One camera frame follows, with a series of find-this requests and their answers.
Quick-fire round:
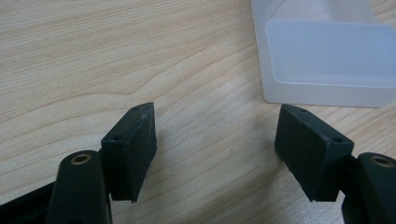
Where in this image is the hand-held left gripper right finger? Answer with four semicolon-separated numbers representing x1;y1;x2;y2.
274;104;396;224

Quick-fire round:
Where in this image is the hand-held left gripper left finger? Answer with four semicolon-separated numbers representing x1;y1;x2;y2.
45;102;159;224

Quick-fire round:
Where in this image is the translucent white plastic container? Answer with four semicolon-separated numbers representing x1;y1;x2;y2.
249;0;396;108

